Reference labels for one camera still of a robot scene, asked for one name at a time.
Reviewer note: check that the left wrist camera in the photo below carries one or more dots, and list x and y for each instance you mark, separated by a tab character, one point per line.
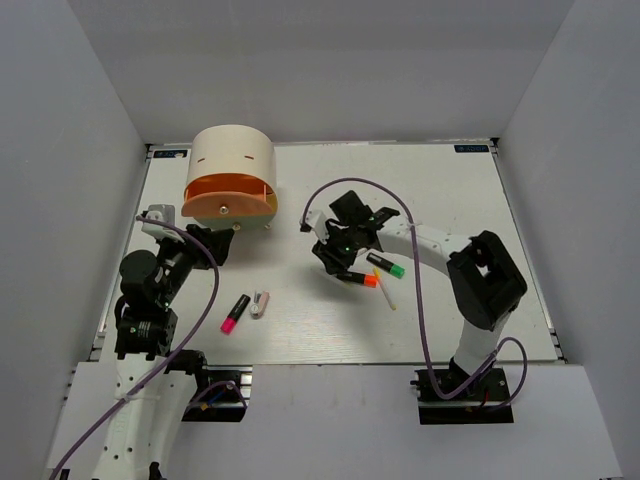
157	217

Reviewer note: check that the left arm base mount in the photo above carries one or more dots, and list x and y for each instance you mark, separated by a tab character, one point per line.
221	393

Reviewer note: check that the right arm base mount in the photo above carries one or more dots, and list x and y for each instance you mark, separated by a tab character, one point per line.
476	406

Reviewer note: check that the green cap black highlighter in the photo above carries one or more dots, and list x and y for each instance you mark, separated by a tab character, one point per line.
386	265

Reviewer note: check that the right blue table label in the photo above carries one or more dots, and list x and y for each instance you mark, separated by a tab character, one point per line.
471	148

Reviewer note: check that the orange container drawer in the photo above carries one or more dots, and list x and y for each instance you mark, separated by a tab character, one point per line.
230	200

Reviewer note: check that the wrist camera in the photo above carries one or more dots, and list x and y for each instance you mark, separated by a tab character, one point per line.
315	221
157	217

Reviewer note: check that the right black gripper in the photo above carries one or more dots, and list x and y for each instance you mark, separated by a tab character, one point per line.
327	253

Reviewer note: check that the orange cap black highlighter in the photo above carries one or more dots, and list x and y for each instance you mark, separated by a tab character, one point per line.
357	278

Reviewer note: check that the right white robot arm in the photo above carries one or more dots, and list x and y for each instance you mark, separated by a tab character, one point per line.
486	282

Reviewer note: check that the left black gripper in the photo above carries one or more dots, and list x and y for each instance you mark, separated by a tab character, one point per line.
218	245

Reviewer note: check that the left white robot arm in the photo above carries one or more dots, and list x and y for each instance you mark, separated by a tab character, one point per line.
155	378

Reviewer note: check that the blue table label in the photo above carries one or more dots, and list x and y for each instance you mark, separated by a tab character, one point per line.
471	148
171	153

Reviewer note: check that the pink cap black highlighter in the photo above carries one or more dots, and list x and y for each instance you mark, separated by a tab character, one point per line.
235	314

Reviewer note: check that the cream cylindrical drawer container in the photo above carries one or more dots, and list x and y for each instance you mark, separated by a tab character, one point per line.
233	149

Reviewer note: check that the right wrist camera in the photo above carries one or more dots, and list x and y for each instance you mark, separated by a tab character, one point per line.
315	221

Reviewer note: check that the left blue table label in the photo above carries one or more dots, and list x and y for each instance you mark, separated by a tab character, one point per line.
171	153

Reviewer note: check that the white acrylic marker yellow cap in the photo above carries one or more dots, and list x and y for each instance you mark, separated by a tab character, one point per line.
384	289

